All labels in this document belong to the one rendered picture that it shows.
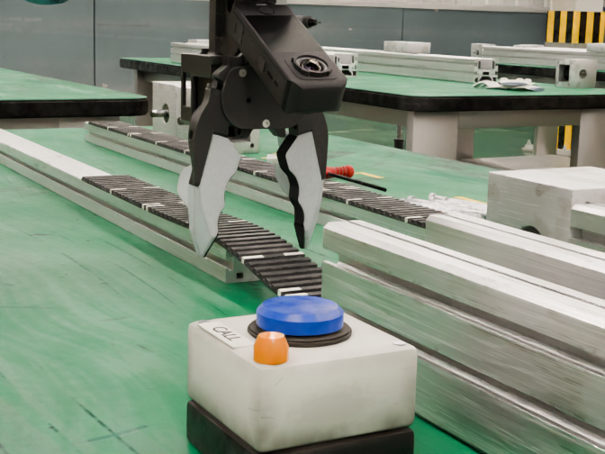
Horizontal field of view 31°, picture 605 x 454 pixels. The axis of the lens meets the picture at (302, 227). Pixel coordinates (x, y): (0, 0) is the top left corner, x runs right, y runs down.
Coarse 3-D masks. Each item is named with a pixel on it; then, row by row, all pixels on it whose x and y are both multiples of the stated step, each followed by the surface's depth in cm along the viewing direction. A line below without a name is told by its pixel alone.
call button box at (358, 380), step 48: (192, 336) 51; (240, 336) 49; (288, 336) 48; (336, 336) 49; (384, 336) 50; (192, 384) 51; (240, 384) 46; (288, 384) 45; (336, 384) 47; (384, 384) 48; (192, 432) 52; (240, 432) 47; (288, 432) 46; (336, 432) 47; (384, 432) 49
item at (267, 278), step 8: (264, 272) 78; (272, 272) 78; (280, 272) 78; (288, 272) 78; (296, 272) 78; (304, 272) 79; (312, 272) 79; (320, 272) 79; (264, 280) 77; (272, 280) 76; (280, 280) 77; (288, 280) 77; (296, 280) 77
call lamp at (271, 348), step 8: (264, 336) 46; (272, 336) 45; (280, 336) 46; (256, 344) 46; (264, 344) 45; (272, 344) 45; (280, 344) 45; (256, 352) 46; (264, 352) 45; (272, 352) 45; (280, 352) 45; (288, 352) 46; (256, 360) 46; (264, 360) 45; (272, 360) 45; (280, 360) 45
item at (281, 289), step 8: (304, 280) 77; (312, 280) 77; (320, 280) 77; (272, 288) 76; (280, 288) 76; (288, 288) 75; (296, 288) 75; (304, 288) 76; (312, 288) 76; (320, 288) 76
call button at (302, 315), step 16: (272, 304) 50; (288, 304) 50; (304, 304) 50; (320, 304) 50; (336, 304) 50; (272, 320) 48; (288, 320) 48; (304, 320) 48; (320, 320) 48; (336, 320) 49
